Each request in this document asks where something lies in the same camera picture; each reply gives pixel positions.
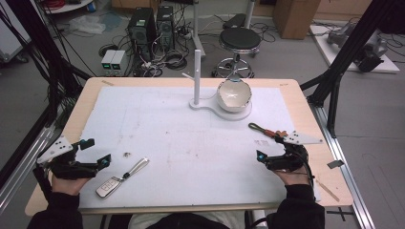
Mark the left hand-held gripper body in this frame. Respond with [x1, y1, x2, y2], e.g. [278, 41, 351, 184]
[36, 135, 99, 180]

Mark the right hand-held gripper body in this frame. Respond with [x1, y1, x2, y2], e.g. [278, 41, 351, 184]
[265, 130, 324, 174]

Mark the key with orange olive strap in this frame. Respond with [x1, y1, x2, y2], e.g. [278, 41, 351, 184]
[247, 122, 289, 139]

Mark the metal spatula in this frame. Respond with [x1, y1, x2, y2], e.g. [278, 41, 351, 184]
[95, 156, 151, 199]

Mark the white key stand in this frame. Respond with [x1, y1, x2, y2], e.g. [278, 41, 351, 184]
[181, 49, 253, 122]

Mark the person's right hand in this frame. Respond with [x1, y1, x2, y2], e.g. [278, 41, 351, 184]
[272, 168, 314, 187]

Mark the person's left hand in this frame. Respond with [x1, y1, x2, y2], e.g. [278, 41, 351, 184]
[51, 173, 94, 197]

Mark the black tape piece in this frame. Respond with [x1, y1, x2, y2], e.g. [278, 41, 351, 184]
[327, 159, 346, 170]

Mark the thin wooden stick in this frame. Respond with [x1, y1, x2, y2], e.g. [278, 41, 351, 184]
[315, 179, 341, 203]

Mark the white bowl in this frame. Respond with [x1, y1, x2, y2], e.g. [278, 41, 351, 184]
[216, 79, 253, 114]

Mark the white table mat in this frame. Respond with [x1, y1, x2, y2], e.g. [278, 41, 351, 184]
[77, 85, 321, 209]

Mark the grey power supply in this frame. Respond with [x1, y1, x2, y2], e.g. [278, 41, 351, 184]
[100, 49, 117, 76]
[110, 50, 127, 76]

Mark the person's clothing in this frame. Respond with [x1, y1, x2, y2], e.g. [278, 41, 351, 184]
[127, 211, 252, 229]

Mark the white floor board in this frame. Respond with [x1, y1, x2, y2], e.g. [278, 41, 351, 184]
[309, 24, 400, 74]

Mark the black round stool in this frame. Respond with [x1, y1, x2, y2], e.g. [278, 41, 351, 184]
[212, 27, 262, 79]

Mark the clear plastic bag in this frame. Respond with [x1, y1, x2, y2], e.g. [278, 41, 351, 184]
[68, 13, 107, 35]

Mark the cardboard box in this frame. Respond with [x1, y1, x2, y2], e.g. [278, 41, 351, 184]
[272, 0, 322, 41]

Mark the large black computer tower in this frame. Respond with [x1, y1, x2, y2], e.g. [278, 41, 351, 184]
[127, 8, 158, 63]

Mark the grey device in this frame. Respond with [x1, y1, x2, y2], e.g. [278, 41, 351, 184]
[327, 22, 389, 73]

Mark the white desk leg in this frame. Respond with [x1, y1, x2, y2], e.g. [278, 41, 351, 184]
[190, 0, 207, 59]

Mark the slim black computer tower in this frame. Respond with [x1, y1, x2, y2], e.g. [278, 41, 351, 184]
[156, 5, 176, 52]

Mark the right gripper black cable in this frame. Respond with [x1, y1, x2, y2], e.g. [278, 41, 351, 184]
[297, 151, 316, 194]

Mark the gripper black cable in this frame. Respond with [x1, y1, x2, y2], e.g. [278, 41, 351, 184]
[297, 151, 316, 194]
[32, 166, 53, 201]

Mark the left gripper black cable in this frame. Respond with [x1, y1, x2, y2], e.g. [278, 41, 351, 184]
[32, 166, 53, 201]

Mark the aluminium rail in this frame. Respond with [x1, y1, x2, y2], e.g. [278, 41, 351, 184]
[309, 103, 376, 229]
[0, 125, 55, 214]

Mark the black metal frame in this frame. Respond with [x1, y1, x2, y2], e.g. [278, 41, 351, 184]
[299, 0, 405, 139]
[0, 0, 94, 189]

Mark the coiled black cable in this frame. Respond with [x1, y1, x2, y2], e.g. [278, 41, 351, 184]
[164, 52, 189, 72]

